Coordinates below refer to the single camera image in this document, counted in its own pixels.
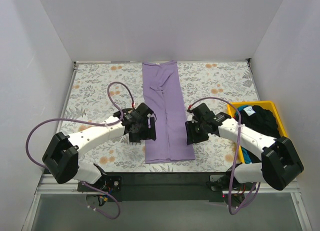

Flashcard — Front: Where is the purple t shirt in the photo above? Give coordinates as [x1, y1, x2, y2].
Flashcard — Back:
[142, 61, 196, 164]

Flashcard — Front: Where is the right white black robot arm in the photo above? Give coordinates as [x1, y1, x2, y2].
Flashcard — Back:
[185, 103, 304, 191]

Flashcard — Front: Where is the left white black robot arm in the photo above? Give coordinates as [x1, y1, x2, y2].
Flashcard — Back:
[42, 103, 157, 191]

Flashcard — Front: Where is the yellow plastic bin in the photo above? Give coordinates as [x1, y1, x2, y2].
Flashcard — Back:
[227, 100, 288, 163]

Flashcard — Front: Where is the floral table mat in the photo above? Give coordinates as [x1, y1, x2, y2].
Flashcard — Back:
[59, 62, 259, 172]

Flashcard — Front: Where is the teal t shirt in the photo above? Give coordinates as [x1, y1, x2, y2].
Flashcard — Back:
[237, 105, 257, 164]

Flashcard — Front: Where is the black t shirt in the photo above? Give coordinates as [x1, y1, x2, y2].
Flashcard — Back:
[251, 105, 280, 138]

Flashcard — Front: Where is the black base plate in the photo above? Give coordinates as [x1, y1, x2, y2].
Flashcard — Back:
[93, 172, 228, 203]

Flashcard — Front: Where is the aluminium frame rail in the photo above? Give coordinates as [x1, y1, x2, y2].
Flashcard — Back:
[21, 62, 79, 231]

